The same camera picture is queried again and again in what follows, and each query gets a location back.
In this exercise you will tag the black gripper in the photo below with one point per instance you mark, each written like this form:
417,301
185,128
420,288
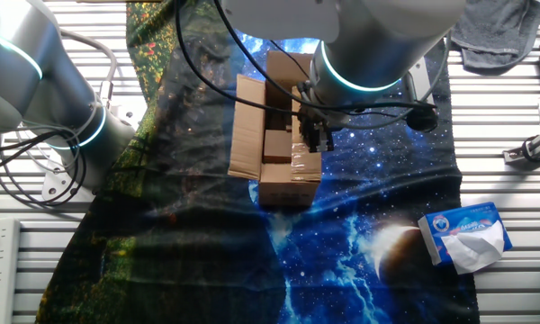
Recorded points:
317,119

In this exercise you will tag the brown cardboard box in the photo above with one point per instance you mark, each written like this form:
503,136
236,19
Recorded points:
247,135

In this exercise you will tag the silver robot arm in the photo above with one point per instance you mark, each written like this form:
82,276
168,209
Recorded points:
27,99

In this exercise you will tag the blue galaxy print cloth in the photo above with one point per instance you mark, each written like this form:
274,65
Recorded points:
387,180

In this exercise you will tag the blue tissue pack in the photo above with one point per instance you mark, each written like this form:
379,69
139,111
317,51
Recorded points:
472,220

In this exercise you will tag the dark forest print cloth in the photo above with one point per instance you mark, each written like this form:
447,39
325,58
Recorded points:
162,252

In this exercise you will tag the grey towel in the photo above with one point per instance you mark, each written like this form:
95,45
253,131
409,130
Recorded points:
490,27

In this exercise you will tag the white power strip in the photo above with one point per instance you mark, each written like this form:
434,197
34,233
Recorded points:
0,270

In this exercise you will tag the metal camera mount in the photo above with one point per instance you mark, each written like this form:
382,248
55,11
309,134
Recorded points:
535,148

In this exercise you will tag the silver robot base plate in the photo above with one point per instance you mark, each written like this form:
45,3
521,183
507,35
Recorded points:
54,189

